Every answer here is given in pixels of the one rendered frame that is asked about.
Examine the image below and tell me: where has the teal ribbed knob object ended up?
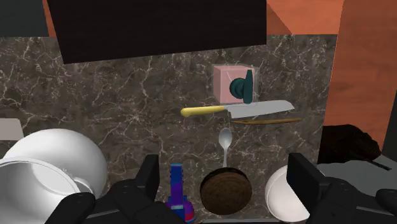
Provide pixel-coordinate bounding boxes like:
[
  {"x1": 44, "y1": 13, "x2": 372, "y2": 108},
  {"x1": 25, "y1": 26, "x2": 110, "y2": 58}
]
[{"x1": 229, "y1": 69, "x2": 254, "y2": 104}]

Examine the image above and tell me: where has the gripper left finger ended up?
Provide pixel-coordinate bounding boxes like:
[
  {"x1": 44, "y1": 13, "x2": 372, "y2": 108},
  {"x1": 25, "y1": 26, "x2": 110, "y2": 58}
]
[{"x1": 45, "y1": 154, "x2": 193, "y2": 224}]

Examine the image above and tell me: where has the pink cube box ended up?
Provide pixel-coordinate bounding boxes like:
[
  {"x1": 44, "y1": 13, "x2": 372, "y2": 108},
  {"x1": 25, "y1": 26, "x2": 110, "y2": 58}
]
[{"x1": 212, "y1": 64, "x2": 260, "y2": 105}]

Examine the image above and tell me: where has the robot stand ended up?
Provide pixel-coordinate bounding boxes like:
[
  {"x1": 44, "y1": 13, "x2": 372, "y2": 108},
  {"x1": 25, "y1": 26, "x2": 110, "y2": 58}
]
[{"x1": 46, "y1": 0, "x2": 268, "y2": 65}]

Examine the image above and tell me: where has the yellow handled kitchen knife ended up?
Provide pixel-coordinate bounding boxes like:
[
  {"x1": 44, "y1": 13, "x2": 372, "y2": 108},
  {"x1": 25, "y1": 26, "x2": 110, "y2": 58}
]
[{"x1": 181, "y1": 99, "x2": 295, "y2": 119}]

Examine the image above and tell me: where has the brown wooden stick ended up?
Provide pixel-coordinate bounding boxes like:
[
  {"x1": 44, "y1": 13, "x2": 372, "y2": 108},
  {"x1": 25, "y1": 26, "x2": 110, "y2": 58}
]
[{"x1": 232, "y1": 117, "x2": 303, "y2": 125}]

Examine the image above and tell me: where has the silver spoon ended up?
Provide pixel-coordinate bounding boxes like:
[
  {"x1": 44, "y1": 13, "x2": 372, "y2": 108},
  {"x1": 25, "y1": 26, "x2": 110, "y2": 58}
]
[{"x1": 218, "y1": 127, "x2": 233, "y2": 169}]

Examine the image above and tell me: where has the grey toaster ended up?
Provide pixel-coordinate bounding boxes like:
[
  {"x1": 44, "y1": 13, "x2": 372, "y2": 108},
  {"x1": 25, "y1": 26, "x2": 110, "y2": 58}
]
[{"x1": 316, "y1": 154, "x2": 397, "y2": 206}]

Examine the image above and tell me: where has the blue and purple bottle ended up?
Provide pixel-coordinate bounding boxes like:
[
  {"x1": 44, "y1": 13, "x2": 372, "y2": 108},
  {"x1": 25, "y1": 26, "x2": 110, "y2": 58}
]
[{"x1": 164, "y1": 163, "x2": 196, "y2": 224}]

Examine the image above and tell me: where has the large white bowl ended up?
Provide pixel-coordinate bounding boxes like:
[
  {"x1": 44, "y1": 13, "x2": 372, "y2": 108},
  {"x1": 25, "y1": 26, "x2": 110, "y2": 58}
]
[
  {"x1": 0, "y1": 156, "x2": 94, "y2": 224},
  {"x1": 2, "y1": 128, "x2": 108, "y2": 200}
]

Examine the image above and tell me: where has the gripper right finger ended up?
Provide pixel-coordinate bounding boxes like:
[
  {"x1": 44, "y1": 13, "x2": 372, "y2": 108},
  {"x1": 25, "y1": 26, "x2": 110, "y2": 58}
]
[{"x1": 286, "y1": 152, "x2": 397, "y2": 224}]

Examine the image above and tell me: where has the small white bowl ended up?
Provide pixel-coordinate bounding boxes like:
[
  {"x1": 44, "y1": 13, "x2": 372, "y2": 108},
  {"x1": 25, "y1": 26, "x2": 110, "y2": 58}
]
[{"x1": 265, "y1": 165, "x2": 311, "y2": 223}]

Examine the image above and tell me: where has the brown woven bowl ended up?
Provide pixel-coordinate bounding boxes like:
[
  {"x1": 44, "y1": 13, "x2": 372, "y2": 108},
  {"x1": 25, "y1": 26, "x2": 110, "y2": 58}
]
[{"x1": 200, "y1": 167, "x2": 253, "y2": 216}]

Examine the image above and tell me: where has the dark brown lump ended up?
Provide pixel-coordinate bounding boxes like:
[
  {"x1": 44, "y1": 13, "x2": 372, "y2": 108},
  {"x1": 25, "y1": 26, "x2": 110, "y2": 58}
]
[{"x1": 317, "y1": 123, "x2": 382, "y2": 165}]

